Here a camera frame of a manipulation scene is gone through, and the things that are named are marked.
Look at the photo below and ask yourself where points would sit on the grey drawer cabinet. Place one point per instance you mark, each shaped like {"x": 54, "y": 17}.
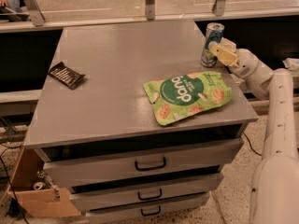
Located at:
{"x": 110, "y": 112}

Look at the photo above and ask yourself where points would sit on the dark brown snack wrapper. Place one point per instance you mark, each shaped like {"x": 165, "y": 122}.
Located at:
{"x": 65, "y": 75}

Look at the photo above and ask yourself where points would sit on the black middle drawer handle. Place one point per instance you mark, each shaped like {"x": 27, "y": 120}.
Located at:
{"x": 147, "y": 196}

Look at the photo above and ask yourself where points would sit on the black top drawer handle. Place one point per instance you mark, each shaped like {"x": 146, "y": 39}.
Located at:
{"x": 150, "y": 166}

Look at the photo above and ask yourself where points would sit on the black drawer handle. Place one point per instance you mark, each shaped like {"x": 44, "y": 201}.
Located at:
{"x": 147, "y": 196}
{"x": 150, "y": 212}
{"x": 150, "y": 166}

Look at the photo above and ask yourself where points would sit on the white crumpled paper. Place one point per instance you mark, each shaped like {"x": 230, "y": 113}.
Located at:
{"x": 292, "y": 64}

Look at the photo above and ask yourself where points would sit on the brown cardboard box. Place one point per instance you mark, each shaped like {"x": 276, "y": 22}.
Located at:
{"x": 44, "y": 202}

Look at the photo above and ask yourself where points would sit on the left metal railing post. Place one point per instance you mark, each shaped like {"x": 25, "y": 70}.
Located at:
{"x": 34, "y": 12}

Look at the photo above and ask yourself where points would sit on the black bottom drawer handle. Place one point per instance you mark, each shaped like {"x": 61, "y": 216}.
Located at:
{"x": 150, "y": 212}

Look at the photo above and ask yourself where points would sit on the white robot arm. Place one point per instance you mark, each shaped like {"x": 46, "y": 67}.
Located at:
{"x": 274, "y": 197}

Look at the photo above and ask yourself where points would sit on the middle grey drawer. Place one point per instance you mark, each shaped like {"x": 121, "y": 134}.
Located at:
{"x": 118, "y": 193}

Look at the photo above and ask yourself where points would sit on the green snack pouch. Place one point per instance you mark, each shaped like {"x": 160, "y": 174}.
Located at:
{"x": 181, "y": 97}

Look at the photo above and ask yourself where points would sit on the blue silver redbull can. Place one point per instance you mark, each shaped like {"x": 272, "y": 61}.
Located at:
{"x": 214, "y": 33}

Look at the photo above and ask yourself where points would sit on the top grey drawer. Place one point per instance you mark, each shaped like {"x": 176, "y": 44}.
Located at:
{"x": 100, "y": 169}

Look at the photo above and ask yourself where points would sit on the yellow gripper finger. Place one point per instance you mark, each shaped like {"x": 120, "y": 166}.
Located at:
{"x": 224, "y": 55}
{"x": 228, "y": 44}

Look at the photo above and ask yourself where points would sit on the bottom grey drawer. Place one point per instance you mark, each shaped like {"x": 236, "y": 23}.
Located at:
{"x": 133, "y": 210}

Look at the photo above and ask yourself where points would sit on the small can in box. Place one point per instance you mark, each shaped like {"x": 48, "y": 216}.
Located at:
{"x": 39, "y": 185}

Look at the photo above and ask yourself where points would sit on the middle metal railing post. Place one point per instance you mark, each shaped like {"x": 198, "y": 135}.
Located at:
{"x": 150, "y": 9}

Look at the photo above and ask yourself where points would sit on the grey drawer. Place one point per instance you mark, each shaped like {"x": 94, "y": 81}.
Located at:
{"x": 133, "y": 210}
{"x": 100, "y": 169}
{"x": 118, "y": 193}

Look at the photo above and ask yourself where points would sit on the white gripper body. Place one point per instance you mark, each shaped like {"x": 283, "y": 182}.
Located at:
{"x": 247, "y": 65}

